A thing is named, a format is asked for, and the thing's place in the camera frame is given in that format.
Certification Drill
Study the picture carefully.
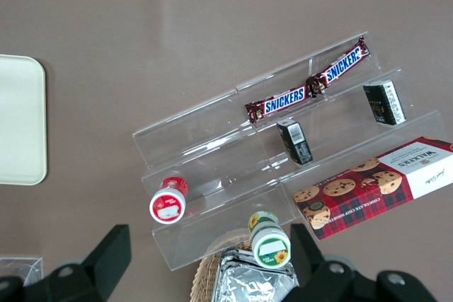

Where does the Snickers chocolate bar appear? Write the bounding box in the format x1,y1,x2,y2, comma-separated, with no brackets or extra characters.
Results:
304,35,371,96
244,85,317,122

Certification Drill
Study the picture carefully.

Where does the black box with white side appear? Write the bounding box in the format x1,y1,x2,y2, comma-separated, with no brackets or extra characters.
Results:
362,79,407,126

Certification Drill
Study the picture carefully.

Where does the foil wrapped sandwich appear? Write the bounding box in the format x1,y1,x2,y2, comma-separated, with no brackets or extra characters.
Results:
211,248,300,302

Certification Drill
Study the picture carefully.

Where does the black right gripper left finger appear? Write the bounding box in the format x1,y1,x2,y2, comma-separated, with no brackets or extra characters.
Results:
0,224,132,302

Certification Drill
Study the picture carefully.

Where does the green sunflower lidded cup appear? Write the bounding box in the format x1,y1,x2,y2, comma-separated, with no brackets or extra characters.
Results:
247,210,292,269

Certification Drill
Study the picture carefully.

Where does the clear acrylic step stand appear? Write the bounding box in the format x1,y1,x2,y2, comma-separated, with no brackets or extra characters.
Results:
132,88,297,273
235,30,447,221

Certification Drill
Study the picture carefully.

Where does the clear plastic box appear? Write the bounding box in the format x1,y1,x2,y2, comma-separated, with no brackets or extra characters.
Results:
0,257,44,287

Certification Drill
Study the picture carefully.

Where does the woven wicker basket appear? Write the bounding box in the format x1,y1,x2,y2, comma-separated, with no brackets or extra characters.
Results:
190,229,256,302

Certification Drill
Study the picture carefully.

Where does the red tartan Walkers cookie box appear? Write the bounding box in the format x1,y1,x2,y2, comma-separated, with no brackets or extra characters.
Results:
292,135,453,241

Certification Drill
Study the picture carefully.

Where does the red lidded yogurt cup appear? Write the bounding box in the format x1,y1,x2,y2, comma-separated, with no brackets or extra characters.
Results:
149,175,190,225

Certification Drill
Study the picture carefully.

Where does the small black box with barcode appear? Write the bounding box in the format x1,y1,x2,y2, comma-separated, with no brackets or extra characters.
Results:
276,120,314,166

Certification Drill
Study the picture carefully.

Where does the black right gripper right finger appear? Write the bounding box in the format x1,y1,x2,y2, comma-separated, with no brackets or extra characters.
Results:
282,223,438,302

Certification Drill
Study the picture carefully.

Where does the cream plastic tray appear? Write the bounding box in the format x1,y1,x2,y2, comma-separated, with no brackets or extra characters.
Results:
0,54,48,186

